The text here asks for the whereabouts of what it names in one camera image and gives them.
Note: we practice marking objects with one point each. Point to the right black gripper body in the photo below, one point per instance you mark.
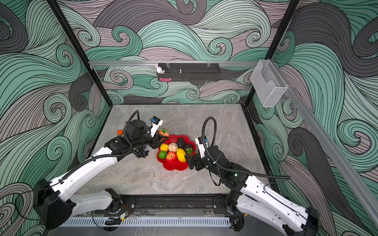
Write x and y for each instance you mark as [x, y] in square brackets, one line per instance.
[202, 163]

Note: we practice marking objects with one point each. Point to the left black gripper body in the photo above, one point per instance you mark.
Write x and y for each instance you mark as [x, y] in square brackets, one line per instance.
[146, 140]

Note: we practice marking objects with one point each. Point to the black grape bunch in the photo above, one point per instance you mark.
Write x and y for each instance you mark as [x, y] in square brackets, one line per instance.
[141, 152]

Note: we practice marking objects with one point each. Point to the red strawberry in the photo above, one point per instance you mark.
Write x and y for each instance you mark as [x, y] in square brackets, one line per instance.
[163, 132]

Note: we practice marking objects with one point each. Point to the dark mangosteen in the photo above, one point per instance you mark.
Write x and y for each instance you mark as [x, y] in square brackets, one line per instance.
[188, 148]

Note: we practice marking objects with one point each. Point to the yellow bell pepper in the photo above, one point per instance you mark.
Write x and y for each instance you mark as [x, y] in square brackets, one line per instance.
[164, 147]

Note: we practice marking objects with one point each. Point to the green lime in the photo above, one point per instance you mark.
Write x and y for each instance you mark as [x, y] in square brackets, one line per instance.
[162, 154]

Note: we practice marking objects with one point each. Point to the yellow lemon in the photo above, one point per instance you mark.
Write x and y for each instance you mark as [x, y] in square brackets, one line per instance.
[181, 155]

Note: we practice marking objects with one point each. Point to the pale cream pear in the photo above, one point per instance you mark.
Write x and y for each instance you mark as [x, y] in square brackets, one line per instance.
[173, 147]

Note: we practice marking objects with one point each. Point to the dark avocado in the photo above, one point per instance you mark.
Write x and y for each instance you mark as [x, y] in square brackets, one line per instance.
[181, 142]

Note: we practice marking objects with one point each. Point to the red apple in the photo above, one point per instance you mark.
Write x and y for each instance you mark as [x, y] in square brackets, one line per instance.
[171, 156]

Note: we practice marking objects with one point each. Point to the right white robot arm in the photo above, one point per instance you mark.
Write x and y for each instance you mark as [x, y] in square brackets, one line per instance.
[248, 195]

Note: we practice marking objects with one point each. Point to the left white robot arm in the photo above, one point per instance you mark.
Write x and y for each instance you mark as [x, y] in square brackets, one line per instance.
[56, 201]

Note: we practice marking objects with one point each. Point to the pink item in tray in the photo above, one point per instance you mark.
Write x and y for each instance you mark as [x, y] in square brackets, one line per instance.
[165, 80]

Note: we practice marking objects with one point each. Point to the small white rabbit figurine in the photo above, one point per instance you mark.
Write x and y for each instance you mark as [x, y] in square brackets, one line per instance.
[159, 69]

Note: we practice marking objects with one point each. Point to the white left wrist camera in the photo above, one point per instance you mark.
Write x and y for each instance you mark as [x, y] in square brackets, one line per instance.
[155, 124]

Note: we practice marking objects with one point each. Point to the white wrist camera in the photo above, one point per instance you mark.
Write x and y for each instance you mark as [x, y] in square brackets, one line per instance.
[202, 143]
[155, 124]

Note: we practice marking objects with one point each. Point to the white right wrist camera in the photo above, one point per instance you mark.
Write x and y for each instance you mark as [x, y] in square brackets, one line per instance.
[202, 143]

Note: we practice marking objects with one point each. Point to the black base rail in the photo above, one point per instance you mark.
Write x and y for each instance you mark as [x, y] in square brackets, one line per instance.
[211, 203]

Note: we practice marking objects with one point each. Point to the white slotted cable duct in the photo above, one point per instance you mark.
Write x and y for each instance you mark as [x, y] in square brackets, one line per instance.
[151, 222]

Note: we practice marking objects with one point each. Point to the black wall shelf tray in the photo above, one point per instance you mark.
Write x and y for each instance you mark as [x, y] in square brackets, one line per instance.
[190, 72]

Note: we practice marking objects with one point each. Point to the clear plastic wall holder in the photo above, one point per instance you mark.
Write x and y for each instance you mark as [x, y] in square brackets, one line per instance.
[268, 82]

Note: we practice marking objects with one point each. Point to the aluminium wall rail right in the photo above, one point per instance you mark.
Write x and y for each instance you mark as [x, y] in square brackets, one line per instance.
[350, 175]

